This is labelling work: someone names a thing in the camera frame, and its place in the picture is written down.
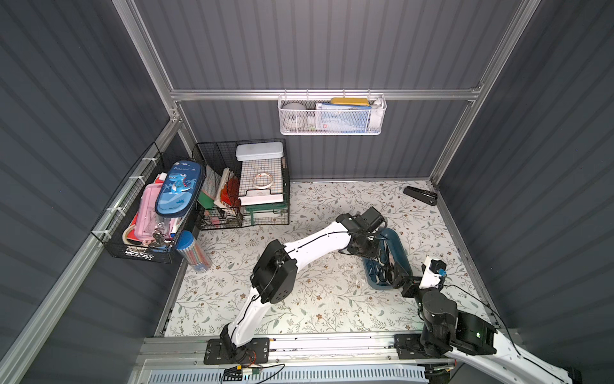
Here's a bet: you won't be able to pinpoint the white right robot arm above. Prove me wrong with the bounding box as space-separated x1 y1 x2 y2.
394 277 582 383

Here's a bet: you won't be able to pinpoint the black wire side basket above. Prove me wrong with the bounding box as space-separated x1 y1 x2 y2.
91 150 206 264

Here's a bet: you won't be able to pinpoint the pink pencil case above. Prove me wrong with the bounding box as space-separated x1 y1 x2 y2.
134 183 162 242

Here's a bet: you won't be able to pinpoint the blue handled scissors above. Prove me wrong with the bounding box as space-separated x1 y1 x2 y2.
366 261 392 286

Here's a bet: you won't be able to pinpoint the black stapler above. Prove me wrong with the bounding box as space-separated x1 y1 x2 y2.
403 186 438 206

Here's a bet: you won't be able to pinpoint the black wire desk organizer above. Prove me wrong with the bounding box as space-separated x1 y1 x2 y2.
192 139 290 230

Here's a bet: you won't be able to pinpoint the blue dinosaur pencil case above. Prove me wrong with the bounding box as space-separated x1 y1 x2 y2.
155 160 204 219

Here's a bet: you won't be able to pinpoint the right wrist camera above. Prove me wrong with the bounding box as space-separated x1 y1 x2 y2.
419 257 447 291

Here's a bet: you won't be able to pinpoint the colored pencil tube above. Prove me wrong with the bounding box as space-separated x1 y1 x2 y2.
175 230 211 272

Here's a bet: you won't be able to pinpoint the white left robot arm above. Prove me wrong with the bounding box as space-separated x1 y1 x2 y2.
203 207 387 366

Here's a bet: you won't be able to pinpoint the teal storage box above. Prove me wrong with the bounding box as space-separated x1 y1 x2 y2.
363 228 413 291

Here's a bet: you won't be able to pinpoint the white wire wall basket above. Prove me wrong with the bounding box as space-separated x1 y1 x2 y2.
278 93 388 136

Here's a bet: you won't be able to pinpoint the floral table mat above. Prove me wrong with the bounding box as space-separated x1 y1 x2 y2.
165 181 489 337

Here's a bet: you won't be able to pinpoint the white tape roll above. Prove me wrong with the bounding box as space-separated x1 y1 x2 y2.
280 102 307 131

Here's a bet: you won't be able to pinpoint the yellow case in basket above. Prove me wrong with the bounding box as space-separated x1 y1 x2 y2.
330 98 370 107

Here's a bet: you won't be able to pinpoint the black scissors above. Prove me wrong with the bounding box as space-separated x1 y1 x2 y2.
380 240 395 285

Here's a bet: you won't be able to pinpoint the white plastic box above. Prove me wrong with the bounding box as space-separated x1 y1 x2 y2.
235 142 284 162

